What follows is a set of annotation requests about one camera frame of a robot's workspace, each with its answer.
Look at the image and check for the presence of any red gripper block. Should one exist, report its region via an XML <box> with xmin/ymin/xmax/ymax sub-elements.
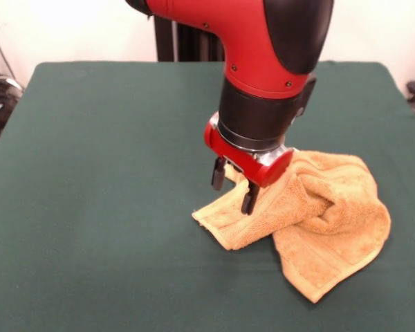
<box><xmin>203</xmin><ymin>112</ymin><xmax>295</xmax><ymax>216</ymax></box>

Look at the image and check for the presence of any orange terry towel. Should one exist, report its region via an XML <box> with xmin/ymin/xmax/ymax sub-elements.
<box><xmin>192</xmin><ymin>149</ymin><xmax>392</xmax><ymax>304</ymax></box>

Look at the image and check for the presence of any dark green table cloth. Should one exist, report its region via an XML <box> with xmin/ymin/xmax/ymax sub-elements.
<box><xmin>0</xmin><ymin>60</ymin><xmax>415</xmax><ymax>332</ymax></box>

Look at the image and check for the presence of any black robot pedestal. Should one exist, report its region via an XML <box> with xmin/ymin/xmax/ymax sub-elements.
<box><xmin>154</xmin><ymin>17</ymin><xmax>226</xmax><ymax>63</ymax></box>

